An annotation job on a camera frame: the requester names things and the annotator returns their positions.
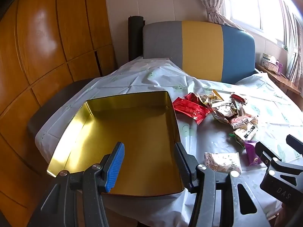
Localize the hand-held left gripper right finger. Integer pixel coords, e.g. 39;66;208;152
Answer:
174;142;271;227

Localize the red white snack packet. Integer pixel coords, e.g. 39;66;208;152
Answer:
231;115;258;129

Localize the window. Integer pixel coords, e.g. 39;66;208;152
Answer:
225;0;299;50

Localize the tied patterned curtain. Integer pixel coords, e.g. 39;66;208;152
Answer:
196;0;244;30

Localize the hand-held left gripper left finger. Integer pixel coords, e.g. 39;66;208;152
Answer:
28;142;126;227

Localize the purple snack packet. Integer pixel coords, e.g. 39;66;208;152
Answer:
244;140;263;166

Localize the tissue box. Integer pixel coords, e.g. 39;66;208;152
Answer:
262;54;282;72

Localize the large red foil packet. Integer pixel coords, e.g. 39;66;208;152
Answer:
172;99;212;125

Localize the yellow clear candy packet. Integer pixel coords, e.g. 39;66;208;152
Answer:
212;89;225;102

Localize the white cloud print tablecloth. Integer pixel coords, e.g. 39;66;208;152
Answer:
35;58;303;227

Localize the hanging patterned curtain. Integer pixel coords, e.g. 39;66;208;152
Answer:
284;5;303;81

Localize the yellow red bag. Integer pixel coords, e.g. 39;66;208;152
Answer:
47;90;185;197

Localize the pile of mixed snacks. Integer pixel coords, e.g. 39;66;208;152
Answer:
199;89;259;149

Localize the wooden wardrobe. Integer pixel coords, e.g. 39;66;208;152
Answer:
0;0;116;227

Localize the dark red foil packet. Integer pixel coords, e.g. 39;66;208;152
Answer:
183;93;204;104

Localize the small red candy packet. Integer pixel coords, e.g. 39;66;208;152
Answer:
231;92;248;104

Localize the wooden shelf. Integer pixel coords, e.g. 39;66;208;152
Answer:
257;64;301;95

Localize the white rice cracker packet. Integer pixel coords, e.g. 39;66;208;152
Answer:
204;152;242;173

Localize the green snack packet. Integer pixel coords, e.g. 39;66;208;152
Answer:
228;132;247;149

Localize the grey yellow blue headboard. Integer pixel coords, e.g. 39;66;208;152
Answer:
142;20;259;84

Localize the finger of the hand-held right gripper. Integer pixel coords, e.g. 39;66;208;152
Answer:
286;134;303;158
254;141;284;168

